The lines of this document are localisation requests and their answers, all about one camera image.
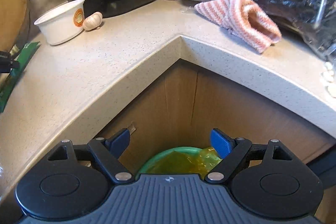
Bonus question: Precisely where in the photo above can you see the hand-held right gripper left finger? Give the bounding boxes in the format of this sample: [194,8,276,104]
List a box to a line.
[47,128,137,185]

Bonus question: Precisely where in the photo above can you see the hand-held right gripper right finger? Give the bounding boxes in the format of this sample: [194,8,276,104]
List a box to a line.
[205,128,293,184]

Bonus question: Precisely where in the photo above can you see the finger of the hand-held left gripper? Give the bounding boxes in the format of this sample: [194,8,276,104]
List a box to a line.
[0,50,20,74]

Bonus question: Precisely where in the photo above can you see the green packet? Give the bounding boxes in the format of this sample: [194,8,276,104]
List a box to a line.
[0,41,41,113]

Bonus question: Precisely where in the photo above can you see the green trash bin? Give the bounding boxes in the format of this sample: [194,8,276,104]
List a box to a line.
[135,146,210,180]

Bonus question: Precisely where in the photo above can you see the clear adhesive hook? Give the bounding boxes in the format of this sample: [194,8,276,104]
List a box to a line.
[123,122,137,134]

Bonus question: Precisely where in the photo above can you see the yellow bin liner bag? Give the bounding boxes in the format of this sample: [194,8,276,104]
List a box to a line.
[146,146,224,175]

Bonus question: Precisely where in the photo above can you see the wooden cabinet door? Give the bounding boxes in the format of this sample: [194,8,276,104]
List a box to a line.
[193,69,334,165]
[79,59,198,178]

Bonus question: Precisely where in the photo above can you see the round wooden cutting board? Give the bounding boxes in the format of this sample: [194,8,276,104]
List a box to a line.
[0,0,31,54]

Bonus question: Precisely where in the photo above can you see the white paper bowl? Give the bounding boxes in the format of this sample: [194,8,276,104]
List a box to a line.
[34,0,86,46]

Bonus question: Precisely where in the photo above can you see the garlic bulb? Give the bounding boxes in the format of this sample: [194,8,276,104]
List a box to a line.
[82,11,103,31]

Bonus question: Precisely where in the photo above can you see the dark grey object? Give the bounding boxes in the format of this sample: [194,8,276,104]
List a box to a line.
[308,160,336,190]

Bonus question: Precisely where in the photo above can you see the pile of garlic cloves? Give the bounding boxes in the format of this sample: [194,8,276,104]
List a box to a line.
[319,61,336,98]

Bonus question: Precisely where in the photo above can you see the pink striped cloth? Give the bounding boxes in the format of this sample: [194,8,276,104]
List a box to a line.
[194,0,283,54]

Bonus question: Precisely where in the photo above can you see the small clear plastic wrapper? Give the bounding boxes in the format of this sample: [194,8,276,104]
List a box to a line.
[181,5,200,15]

